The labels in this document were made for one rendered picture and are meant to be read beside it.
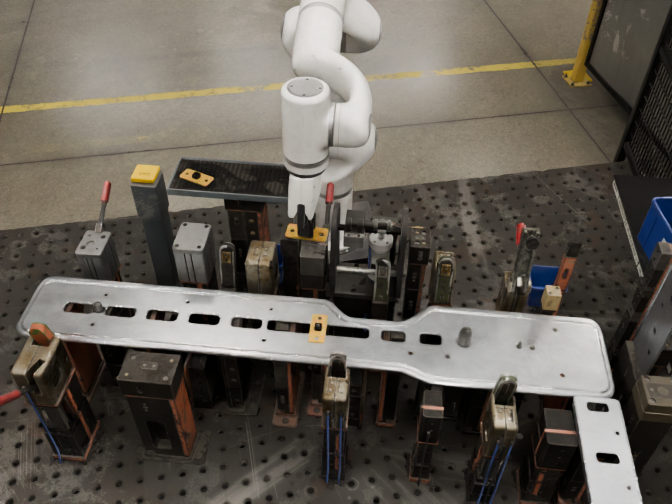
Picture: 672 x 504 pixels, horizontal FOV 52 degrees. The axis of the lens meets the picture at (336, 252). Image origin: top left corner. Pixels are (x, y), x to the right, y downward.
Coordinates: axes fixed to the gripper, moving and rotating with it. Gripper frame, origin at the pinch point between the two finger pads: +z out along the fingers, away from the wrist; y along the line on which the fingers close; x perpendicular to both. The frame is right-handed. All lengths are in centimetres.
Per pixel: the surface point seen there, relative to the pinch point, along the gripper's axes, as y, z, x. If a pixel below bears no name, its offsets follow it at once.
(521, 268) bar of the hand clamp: -18, 22, 48
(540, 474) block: 19, 48, 57
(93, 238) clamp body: -13, 28, -58
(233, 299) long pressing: -5.0, 33.4, -19.4
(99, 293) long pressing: -1, 34, -52
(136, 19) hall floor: -332, 142, -193
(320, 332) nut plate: 1.5, 32.7, 3.4
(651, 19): -257, 69, 128
